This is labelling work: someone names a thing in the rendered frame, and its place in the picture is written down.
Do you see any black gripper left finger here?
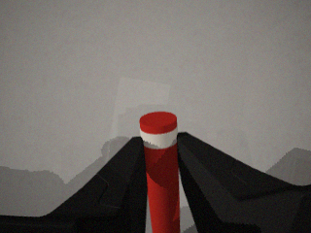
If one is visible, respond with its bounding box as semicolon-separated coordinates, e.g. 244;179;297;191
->
0;136;148;233

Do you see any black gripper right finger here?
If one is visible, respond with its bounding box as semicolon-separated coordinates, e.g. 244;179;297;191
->
176;132;311;233

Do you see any dark red peg with white band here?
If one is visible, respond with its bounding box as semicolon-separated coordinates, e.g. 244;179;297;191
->
140;112;180;233

